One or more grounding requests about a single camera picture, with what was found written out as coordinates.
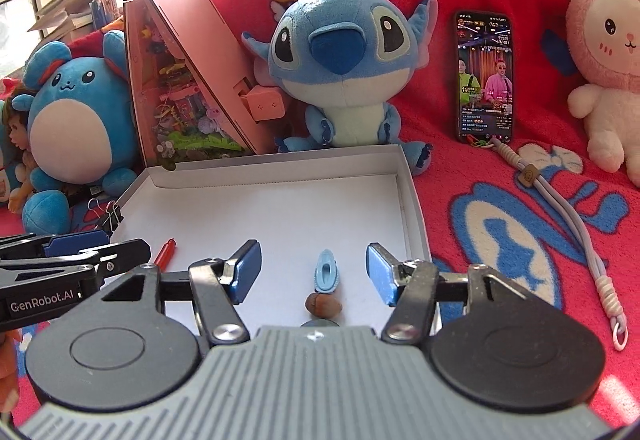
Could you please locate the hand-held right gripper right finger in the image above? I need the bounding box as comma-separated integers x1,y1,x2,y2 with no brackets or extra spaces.
366,242,551,347

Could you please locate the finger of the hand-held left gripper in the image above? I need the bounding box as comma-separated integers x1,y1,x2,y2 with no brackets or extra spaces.
0,231,110,263
0,240,152,293

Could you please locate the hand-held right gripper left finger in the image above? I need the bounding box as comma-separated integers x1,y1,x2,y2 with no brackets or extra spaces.
80,240,262,348

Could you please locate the red hair clip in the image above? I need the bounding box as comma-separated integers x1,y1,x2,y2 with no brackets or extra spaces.
152,237,178,268

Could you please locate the light blue hair clip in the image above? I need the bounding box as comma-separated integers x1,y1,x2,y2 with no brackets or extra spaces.
314,248,341,293

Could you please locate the brown nut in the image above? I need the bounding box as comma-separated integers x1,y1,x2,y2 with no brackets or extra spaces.
305,292,343,317

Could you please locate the white cardboard box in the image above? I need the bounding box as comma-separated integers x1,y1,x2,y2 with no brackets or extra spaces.
107,144,433,328

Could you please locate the black binder clip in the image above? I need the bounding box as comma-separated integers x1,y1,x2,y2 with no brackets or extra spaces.
87,199,123,231

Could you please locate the round blue mouse plush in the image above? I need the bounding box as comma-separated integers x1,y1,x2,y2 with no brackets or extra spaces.
22,30,143,236

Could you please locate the pink printed blanket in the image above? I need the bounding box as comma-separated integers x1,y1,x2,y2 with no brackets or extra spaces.
0,140,640,426

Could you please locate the brown-haired doll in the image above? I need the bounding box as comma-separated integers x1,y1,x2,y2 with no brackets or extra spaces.
0,89,41,213

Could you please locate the blue alien plush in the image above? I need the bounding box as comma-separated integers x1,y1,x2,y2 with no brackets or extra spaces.
242,0,438,176

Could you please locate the black smartphone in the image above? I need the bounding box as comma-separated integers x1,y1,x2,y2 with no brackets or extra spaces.
454,10,515,144

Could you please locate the pink triangular house box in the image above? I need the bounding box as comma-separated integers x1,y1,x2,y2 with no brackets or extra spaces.
122,0,288,171

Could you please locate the stack of papers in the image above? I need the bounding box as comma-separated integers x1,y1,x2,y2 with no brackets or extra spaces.
27,0,121,33

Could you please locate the pink bunny plush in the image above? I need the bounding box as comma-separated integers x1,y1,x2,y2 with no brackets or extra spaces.
550,0,640,173

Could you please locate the grey phone lanyard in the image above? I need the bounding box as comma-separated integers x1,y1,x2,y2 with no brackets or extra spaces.
470,135,628,351

